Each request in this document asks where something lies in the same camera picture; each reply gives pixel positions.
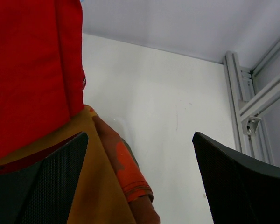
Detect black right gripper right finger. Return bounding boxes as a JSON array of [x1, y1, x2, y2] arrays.
[[192, 132, 280, 224]]

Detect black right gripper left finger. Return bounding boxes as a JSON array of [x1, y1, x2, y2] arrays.
[[0, 132, 88, 224]]

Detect red trousers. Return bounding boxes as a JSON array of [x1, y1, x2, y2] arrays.
[[0, 0, 85, 164]]

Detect aluminium frame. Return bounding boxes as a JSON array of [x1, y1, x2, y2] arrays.
[[223, 36, 280, 165]]

